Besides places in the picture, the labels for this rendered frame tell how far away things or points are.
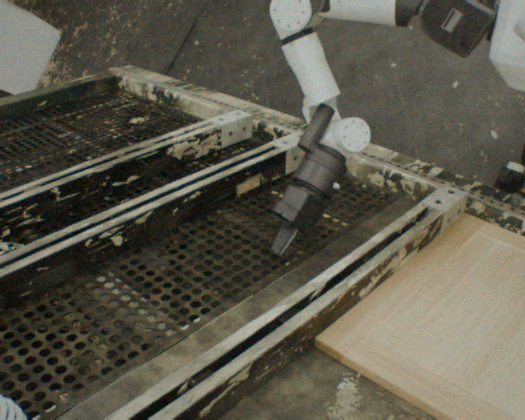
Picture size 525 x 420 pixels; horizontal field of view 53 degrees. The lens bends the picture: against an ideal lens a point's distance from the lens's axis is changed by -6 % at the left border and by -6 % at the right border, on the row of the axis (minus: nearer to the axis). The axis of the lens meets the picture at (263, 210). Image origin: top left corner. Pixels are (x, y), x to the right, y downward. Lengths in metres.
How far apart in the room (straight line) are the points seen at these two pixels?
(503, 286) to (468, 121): 1.32
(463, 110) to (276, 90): 0.96
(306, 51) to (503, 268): 0.58
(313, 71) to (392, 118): 1.43
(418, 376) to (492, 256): 0.41
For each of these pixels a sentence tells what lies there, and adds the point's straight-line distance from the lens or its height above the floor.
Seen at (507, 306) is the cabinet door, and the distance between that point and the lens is 1.06.
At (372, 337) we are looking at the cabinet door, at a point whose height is 1.31.
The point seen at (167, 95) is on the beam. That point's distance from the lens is 1.92.
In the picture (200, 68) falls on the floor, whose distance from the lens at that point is 3.19.
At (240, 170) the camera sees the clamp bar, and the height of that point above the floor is 1.16.
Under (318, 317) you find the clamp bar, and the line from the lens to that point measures 0.88.
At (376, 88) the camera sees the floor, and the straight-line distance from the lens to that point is 2.54.
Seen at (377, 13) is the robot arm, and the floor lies 1.36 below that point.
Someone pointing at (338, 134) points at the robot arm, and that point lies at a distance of 1.04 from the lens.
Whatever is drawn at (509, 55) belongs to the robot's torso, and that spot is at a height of 1.33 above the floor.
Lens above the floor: 2.16
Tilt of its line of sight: 55 degrees down
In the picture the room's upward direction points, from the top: 72 degrees counter-clockwise
